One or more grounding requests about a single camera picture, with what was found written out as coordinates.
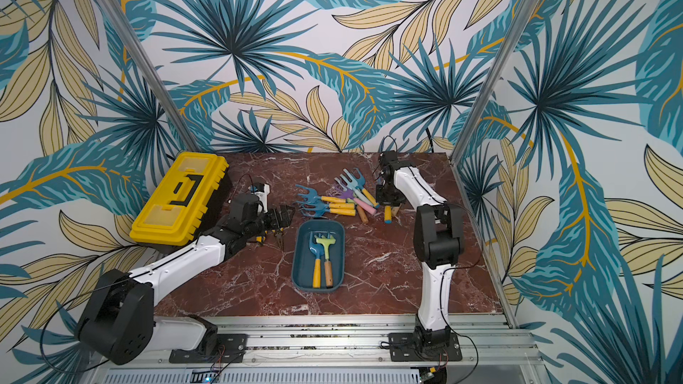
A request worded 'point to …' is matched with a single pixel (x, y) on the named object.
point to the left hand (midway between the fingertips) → (284, 213)
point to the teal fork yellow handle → (360, 186)
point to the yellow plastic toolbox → (175, 212)
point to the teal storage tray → (302, 258)
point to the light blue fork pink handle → (350, 185)
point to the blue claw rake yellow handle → (314, 196)
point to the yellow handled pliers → (278, 236)
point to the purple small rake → (349, 197)
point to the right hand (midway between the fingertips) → (389, 201)
